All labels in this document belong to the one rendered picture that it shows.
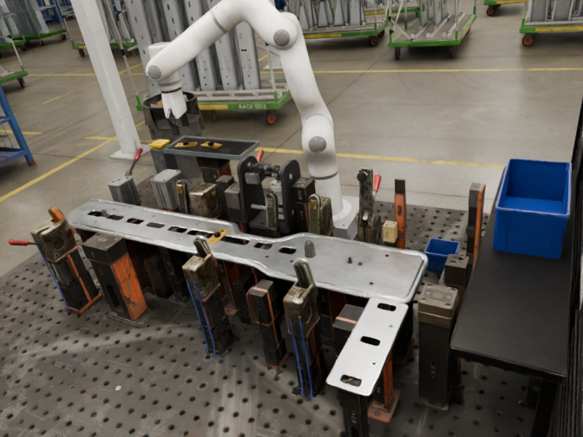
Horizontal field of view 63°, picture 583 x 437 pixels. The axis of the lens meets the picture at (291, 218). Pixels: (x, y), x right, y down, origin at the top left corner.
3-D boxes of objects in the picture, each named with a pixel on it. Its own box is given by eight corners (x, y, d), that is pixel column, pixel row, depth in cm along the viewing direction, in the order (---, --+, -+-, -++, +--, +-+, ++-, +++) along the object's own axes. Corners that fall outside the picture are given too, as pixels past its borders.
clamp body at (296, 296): (289, 394, 136) (270, 301, 118) (307, 363, 144) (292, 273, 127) (317, 403, 132) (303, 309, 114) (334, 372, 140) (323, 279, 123)
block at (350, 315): (333, 401, 131) (324, 327, 117) (349, 371, 140) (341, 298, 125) (366, 413, 127) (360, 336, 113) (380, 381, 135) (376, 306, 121)
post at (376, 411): (365, 416, 126) (358, 337, 111) (378, 384, 134) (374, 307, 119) (389, 424, 123) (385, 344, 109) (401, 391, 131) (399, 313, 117)
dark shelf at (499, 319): (448, 355, 102) (448, 346, 100) (503, 172, 168) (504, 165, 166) (565, 386, 92) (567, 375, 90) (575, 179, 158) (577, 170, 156)
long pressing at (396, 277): (49, 227, 181) (48, 224, 180) (94, 198, 197) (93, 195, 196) (409, 308, 118) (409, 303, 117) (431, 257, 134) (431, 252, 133)
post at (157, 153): (175, 238, 217) (147, 149, 195) (186, 230, 223) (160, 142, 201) (188, 241, 214) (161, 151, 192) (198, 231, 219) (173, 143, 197)
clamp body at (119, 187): (128, 257, 209) (101, 185, 190) (146, 244, 217) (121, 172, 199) (145, 261, 204) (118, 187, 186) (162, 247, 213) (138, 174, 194)
